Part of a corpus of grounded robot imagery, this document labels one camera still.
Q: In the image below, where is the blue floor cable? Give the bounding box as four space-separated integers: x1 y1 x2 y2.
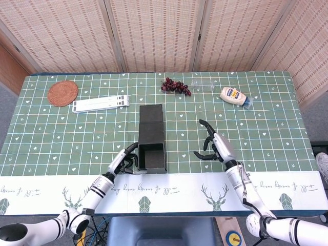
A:
92 217 108 244

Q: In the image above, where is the black floor cable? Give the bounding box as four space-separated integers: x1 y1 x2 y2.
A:
73 216 108 246

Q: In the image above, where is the wooden board with yellow disc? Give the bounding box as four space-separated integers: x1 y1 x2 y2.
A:
215 217 247 246

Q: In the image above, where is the woven bamboo folding screen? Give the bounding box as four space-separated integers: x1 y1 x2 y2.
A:
0 0 328 106

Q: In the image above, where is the white sneaker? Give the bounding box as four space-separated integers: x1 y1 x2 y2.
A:
315 152 328 185

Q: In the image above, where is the round woven rattan coaster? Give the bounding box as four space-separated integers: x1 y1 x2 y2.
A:
47 80 79 106

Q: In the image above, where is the white folding laptop stand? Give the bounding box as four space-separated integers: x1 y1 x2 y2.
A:
72 94 130 114

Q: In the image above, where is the brown wooden door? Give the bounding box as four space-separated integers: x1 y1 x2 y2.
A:
0 43 31 95

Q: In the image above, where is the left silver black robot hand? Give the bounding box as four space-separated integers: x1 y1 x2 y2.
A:
107 142 147 176

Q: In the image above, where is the dark red grape bunch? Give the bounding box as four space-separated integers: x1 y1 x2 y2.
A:
160 77 192 97

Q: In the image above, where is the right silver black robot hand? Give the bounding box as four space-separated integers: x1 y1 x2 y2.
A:
193 119 238 165

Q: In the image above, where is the clear plastic cup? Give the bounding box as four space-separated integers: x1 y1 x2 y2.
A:
191 78 215 93

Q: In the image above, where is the black furniture base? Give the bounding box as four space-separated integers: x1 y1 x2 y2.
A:
311 141 328 154

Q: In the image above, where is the cream mayonnaise squeeze bottle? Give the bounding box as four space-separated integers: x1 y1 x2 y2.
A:
219 87 254 110

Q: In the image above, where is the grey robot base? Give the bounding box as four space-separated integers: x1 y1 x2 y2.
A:
106 216 218 246

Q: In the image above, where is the black foldable cardboard box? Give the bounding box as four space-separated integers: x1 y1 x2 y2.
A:
137 104 168 173

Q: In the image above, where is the green checked tablecloth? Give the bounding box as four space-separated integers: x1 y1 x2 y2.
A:
0 71 328 216

